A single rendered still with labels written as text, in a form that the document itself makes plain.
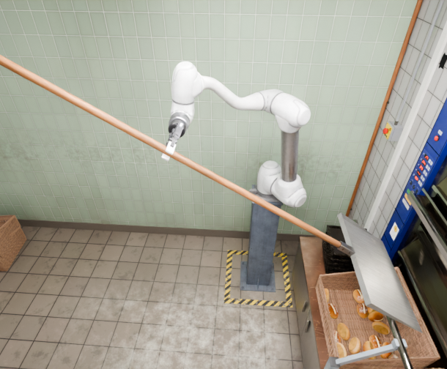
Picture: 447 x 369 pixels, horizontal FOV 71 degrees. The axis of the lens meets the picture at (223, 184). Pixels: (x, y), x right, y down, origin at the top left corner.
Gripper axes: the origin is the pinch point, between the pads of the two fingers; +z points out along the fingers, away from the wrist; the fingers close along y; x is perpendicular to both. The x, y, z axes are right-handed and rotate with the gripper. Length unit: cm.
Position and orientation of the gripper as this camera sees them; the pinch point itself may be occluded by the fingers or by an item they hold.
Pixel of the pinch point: (168, 151)
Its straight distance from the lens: 125.6
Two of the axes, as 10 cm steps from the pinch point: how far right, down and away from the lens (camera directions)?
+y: -5.3, 6.4, 5.5
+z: -0.7, 6.2, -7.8
